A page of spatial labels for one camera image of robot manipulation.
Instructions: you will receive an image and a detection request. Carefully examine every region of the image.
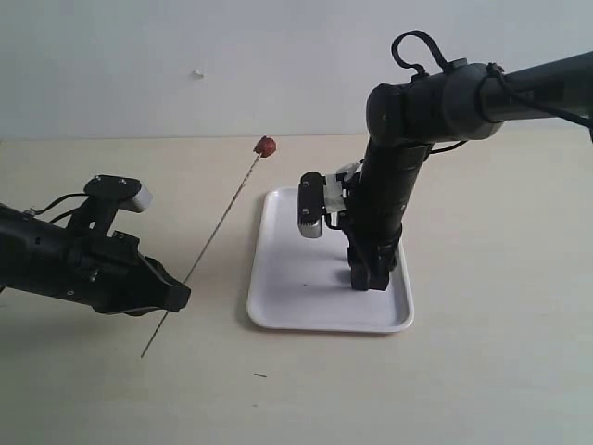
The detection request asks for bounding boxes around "thin metal skewer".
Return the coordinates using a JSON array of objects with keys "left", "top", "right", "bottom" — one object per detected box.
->
[{"left": 140, "top": 155, "right": 262, "bottom": 359}]

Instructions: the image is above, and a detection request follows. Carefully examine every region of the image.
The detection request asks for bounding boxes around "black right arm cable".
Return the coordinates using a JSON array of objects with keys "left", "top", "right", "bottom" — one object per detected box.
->
[{"left": 391, "top": 30, "right": 593, "bottom": 154}]

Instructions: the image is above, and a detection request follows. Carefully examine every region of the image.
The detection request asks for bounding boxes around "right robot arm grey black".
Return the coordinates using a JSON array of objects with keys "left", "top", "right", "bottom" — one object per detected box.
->
[{"left": 338, "top": 53, "right": 592, "bottom": 291}]

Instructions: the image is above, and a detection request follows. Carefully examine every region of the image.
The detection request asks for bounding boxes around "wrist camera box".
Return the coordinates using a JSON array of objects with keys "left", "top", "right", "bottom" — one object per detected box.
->
[
  {"left": 296, "top": 172, "right": 346, "bottom": 239},
  {"left": 67, "top": 175, "right": 153, "bottom": 235}
]

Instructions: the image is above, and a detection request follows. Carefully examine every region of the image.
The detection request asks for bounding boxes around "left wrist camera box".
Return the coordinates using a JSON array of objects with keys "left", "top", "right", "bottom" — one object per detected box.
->
[{"left": 67, "top": 175, "right": 153, "bottom": 235}]

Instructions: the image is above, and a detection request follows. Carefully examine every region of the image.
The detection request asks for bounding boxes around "red fruit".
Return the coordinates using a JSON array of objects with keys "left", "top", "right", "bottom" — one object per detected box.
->
[{"left": 253, "top": 135, "right": 277, "bottom": 159}]

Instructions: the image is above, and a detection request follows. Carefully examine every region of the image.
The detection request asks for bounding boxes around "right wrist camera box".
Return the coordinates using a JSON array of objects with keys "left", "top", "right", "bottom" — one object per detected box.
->
[{"left": 296, "top": 172, "right": 346, "bottom": 239}]

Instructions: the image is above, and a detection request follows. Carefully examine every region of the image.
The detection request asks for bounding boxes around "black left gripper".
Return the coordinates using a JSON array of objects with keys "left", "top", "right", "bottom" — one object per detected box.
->
[{"left": 64, "top": 234, "right": 191, "bottom": 316}]

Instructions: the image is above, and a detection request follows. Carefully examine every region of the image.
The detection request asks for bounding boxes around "white rectangular plastic tray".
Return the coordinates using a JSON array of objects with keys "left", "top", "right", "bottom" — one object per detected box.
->
[{"left": 246, "top": 187, "right": 414, "bottom": 335}]

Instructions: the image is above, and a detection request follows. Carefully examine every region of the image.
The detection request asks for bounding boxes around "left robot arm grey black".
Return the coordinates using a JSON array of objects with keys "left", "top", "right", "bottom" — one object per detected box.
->
[{"left": 1, "top": 205, "right": 191, "bottom": 316}]

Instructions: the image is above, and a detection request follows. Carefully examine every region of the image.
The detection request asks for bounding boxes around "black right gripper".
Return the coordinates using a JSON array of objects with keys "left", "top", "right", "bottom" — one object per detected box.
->
[{"left": 340, "top": 212, "right": 401, "bottom": 291}]

